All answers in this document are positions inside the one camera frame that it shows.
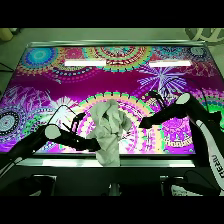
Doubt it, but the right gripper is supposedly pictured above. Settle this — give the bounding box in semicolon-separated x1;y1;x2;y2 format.
138;115;160;130

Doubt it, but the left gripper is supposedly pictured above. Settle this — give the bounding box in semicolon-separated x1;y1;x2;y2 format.
70;133;102;152

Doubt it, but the grey garment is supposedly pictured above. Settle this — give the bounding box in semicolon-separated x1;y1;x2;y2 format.
85;99;134;167

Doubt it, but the black cable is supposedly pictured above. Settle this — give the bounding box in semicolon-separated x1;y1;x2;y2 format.
49;104;75;127

